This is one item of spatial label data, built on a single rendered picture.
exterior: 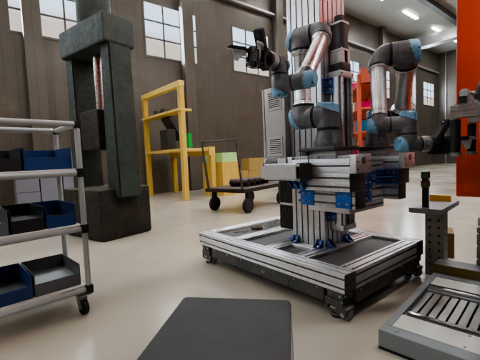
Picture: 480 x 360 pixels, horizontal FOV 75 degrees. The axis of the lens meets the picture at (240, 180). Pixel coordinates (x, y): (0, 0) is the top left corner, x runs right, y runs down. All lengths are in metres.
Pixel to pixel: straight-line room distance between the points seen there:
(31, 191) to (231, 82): 5.91
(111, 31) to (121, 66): 0.33
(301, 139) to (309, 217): 0.48
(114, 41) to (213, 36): 6.27
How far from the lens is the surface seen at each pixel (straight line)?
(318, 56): 1.61
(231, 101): 9.56
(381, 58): 1.83
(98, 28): 3.68
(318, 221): 1.96
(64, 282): 1.91
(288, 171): 1.65
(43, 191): 6.56
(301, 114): 1.73
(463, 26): 2.17
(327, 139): 1.65
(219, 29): 9.92
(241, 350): 0.81
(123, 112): 3.50
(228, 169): 6.83
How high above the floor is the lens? 0.77
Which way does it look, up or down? 4 degrees down
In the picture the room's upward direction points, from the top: 2 degrees counter-clockwise
